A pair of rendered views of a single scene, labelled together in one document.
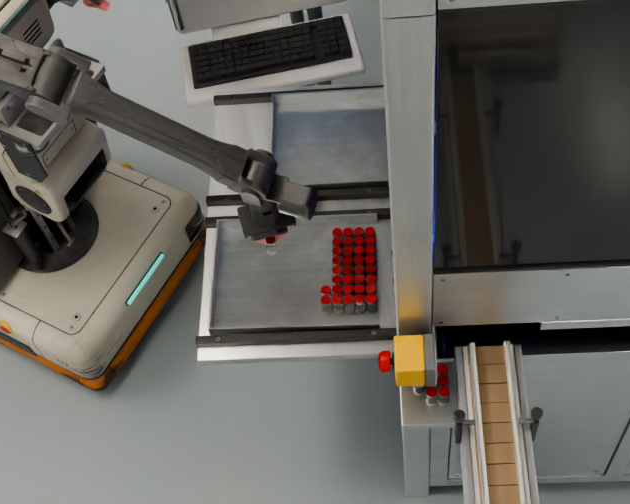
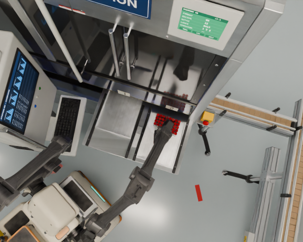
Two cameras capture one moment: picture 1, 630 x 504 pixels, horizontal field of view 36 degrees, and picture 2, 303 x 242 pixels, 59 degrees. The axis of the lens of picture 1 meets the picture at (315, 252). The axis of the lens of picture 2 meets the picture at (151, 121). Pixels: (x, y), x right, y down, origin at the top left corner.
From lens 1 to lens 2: 121 cm
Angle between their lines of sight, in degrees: 35
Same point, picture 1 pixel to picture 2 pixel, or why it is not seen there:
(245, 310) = (167, 157)
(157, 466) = (147, 206)
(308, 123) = (108, 119)
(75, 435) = (130, 229)
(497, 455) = (231, 107)
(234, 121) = (96, 141)
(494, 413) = (220, 103)
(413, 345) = (207, 114)
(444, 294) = not seen: hidden behind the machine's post
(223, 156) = (164, 139)
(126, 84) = not seen: outside the picture
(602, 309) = not seen: hidden behind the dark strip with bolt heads
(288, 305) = (169, 144)
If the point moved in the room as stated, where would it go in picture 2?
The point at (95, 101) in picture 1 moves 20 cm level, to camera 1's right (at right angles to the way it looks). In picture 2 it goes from (150, 168) to (156, 128)
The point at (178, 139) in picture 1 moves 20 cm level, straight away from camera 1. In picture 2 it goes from (160, 149) to (121, 150)
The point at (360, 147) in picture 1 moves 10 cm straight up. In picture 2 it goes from (123, 108) to (122, 103)
